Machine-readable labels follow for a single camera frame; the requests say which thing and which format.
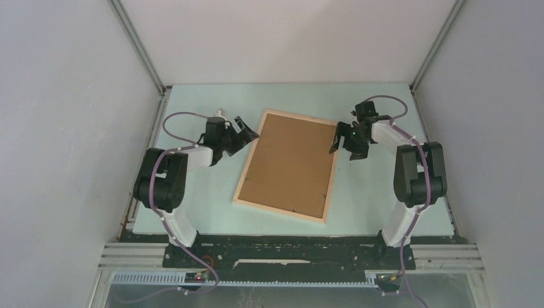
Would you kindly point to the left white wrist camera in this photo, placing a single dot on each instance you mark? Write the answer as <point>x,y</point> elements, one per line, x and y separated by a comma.
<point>221,113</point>

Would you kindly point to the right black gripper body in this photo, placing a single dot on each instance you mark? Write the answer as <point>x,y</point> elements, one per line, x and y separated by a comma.
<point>360,145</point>

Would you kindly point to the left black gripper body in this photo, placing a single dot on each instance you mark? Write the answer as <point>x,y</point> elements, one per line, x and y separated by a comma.
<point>225,141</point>

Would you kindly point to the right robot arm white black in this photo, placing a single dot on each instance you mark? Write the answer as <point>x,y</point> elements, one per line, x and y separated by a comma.
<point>419,178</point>

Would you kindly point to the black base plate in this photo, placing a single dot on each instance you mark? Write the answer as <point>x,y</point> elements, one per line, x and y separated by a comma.
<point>290,259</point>

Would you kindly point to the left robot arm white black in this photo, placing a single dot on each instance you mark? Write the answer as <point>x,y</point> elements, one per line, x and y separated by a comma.
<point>162,178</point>

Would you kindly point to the aluminium rail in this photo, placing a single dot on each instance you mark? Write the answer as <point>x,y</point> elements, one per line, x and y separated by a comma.
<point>429,258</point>

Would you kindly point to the wooden picture frame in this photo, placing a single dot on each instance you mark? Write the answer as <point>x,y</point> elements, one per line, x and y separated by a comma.
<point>276,210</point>

